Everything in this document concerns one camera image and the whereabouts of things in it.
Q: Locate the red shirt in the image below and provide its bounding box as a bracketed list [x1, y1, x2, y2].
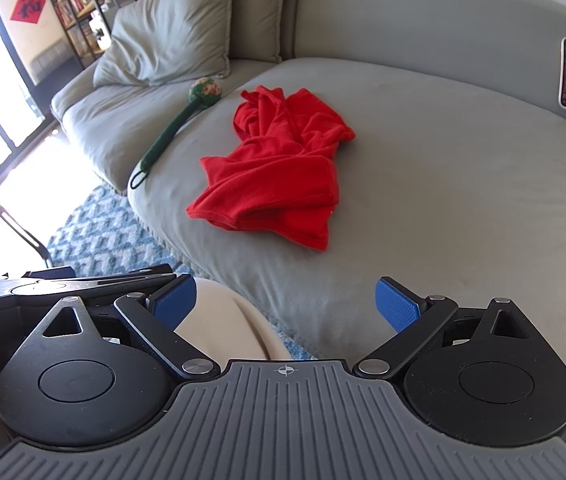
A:
[186, 86, 356, 252]

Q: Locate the black floor stand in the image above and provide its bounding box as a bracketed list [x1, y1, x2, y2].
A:
[0, 205, 53, 269]

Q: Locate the beige trouser leg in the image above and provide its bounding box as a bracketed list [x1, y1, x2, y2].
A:
[174, 278, 292, 370]

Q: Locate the blue patterned rug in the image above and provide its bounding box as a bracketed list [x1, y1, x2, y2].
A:
[46, 181, 314, 362]

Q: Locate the grey sofa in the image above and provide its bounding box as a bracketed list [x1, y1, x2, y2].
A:
[50, 0, 566, 446]

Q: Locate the green massage hammer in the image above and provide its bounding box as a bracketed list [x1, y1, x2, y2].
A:
[129, 77, 222, 190]

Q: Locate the grey sofa pillow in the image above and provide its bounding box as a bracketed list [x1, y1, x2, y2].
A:
[93, 0, 232, 88]

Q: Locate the red diamond wall decoration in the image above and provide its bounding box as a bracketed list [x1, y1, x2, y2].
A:
[10, 0, 46, 24]

